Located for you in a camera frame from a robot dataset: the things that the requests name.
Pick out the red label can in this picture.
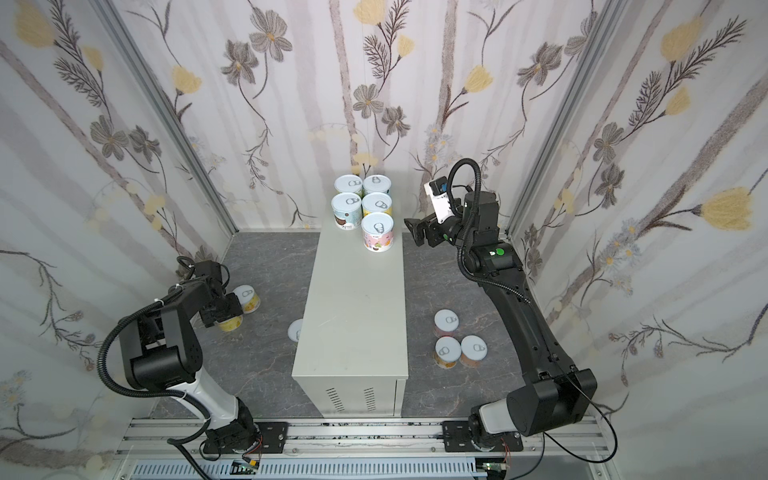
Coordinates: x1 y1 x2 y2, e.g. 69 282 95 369
460 335 488 368

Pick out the white slotted cable duct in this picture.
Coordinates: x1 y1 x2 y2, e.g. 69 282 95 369
129 458 488 480

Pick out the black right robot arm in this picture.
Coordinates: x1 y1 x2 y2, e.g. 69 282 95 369
404 158 598 452

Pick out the yellow label can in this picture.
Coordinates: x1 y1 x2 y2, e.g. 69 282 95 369
217 315 243 332
362 192 393 216

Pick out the green label can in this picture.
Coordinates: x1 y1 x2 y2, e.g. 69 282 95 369
334 174 363 197

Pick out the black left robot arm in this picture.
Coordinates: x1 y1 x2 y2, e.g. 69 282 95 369
96 256 262 454

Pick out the grey metal counter cabinet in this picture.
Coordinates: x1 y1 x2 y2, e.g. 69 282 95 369
292 202 409 418

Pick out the can beside cabinet left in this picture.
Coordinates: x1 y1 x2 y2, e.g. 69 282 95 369
287 319 303 343

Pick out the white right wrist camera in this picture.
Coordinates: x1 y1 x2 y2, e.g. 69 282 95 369
424 176 457 224

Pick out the pink label can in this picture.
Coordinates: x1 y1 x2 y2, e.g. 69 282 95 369
433 309 460 337

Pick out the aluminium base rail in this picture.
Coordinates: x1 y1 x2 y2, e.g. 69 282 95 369
113 416 610 461

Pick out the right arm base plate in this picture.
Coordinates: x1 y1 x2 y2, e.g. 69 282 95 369
440 420 524 454

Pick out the teal brown label can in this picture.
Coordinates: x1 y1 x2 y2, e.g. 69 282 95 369
363 174 392 195

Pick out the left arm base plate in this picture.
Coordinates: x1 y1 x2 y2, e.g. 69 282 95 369
200 421 289 457

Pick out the orange label can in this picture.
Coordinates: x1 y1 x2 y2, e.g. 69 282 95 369
433 336 462 369

